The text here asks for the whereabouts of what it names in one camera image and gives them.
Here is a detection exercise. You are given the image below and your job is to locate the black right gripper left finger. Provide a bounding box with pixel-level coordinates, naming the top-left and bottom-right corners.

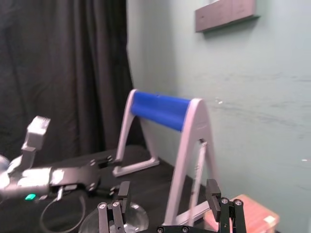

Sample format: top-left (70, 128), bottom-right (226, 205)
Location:
top-left (97, 181), bottom-right (131, 233)

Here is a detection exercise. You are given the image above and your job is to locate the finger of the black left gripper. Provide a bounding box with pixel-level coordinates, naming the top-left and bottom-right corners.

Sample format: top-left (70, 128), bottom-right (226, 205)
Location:
top-left (88, 185), bottom-right (120, 198)
top-left (91, 155), bottom-right (122, 169)

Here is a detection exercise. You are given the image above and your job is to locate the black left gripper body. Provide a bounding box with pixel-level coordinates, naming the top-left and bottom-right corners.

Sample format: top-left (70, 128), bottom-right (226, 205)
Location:
top-left (48, 162), bottom-right (102, 193)

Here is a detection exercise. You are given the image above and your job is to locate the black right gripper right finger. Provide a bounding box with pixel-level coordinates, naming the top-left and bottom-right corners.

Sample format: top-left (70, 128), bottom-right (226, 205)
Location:
top-left (206, 179), bottom-right (247, 233)

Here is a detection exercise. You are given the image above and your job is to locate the clear glass beaker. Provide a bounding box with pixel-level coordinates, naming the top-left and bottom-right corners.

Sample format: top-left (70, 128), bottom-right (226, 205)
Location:
top-left (79, 203), bottom-right (149, 233)

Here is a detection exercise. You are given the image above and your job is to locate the grey rack with blue roller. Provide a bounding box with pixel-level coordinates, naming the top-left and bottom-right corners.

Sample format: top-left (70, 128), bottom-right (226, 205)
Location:
top-left (112, 89), bottom-right (217, 228)

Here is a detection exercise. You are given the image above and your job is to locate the black table cloth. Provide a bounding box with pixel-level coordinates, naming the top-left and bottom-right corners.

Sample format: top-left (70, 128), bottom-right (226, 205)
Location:
top-left (0, 145), bottom-right (209, 233)

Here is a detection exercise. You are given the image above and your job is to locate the red orange box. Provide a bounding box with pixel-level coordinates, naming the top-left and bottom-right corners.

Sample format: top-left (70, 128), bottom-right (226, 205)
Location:
top-left (203, 194), bottom-right (280, 233)

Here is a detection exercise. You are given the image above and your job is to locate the black curtain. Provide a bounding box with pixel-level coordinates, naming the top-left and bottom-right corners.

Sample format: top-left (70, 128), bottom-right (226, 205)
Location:
top-left (0, 0), bottom-right (135, 170)

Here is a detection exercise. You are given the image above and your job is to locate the thin black looped cable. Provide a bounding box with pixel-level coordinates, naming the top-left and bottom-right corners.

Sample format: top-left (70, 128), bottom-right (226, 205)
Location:
top-left (39, 186), bottom-right (87, 233)

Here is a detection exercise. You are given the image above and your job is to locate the grey wall-mounted panel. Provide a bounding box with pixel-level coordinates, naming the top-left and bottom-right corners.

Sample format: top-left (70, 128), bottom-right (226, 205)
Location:
top-left (194, 0), bottom-right (261, 33)

